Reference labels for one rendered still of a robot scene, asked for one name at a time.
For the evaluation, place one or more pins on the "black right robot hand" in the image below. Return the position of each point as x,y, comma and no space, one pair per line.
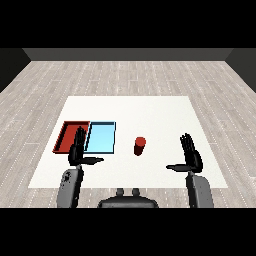
194,159

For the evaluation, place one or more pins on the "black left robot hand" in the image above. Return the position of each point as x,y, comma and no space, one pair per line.
76,153

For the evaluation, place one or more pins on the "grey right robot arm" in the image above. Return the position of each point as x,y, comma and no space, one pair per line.
199,190

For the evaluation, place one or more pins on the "red shallow open box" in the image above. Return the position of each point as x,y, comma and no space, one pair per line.
68,138

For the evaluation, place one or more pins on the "light blue shallow open box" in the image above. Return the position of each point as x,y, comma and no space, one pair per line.
101,137

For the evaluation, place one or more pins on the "small red can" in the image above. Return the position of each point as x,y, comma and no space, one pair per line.
139,146

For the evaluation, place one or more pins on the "dark grey robot body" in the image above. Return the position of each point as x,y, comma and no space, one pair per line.
128,200

